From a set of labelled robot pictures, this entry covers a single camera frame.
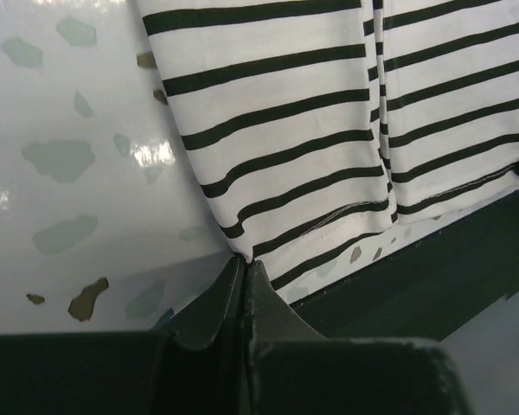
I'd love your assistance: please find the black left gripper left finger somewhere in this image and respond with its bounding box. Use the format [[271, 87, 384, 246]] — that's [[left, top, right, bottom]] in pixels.
[[0, 256, 247, 414]]

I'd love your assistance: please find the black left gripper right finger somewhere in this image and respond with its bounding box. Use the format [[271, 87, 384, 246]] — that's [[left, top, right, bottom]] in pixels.
[[244, 261, 473, 415]]

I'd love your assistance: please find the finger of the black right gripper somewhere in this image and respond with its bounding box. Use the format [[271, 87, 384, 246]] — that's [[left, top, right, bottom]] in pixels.
[[292, 166, 519, 341]]

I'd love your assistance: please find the black white striped tank top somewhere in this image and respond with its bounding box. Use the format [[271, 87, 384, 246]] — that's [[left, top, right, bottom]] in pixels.
[[138, 1, 519, 290]]

